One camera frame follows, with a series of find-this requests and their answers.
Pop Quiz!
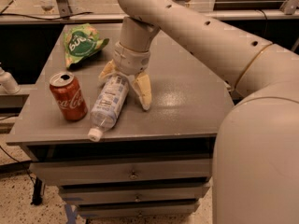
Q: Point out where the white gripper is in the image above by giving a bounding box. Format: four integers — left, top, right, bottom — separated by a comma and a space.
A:
98, 42, 152, 111

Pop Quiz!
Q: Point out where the clear plastic water bottle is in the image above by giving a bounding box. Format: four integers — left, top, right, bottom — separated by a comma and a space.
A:
88, 76, 129, 142

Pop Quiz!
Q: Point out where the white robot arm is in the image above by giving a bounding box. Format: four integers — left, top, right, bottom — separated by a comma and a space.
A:
100, 0, 299, 224

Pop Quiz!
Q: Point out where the green snack bag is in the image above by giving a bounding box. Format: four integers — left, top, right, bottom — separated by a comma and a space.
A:
64, 23, 109, 69

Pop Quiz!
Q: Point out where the red Coca-Cola can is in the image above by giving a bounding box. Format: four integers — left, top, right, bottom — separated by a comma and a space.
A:
50, 71, 88, 121

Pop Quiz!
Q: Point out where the grey drawer cabinet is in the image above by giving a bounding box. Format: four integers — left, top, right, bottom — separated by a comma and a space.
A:
7, 33, 234, 209

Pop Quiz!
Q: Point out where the white cylinder at left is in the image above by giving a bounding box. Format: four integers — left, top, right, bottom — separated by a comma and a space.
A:
0, 67, 20, 94

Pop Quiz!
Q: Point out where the middle grey drawer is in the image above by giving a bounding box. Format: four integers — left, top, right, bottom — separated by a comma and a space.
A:
59, 182, 209, 205

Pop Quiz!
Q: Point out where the grey drawer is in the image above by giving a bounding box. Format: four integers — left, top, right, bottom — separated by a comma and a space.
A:
78, 201, 199, 219
59, 182, 209, 205
30, 159, 211, 186

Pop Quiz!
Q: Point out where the top grey drawer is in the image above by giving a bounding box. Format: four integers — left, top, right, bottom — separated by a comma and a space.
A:
30, 159, 211, 186

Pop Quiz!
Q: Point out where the bottom grey drawer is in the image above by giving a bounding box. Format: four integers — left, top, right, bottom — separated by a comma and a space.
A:
78, 201, 199, 219

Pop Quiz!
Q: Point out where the grey metal rail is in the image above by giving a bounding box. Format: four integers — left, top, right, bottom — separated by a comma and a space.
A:
0, 9, 284, 25

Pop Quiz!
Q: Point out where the black cable on rail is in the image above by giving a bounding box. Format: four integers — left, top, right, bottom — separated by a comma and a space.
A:
0, 11, 93, 21

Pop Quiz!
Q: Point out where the black floor cable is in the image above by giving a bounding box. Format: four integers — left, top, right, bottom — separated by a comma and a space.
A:
0, 145, 36, 185

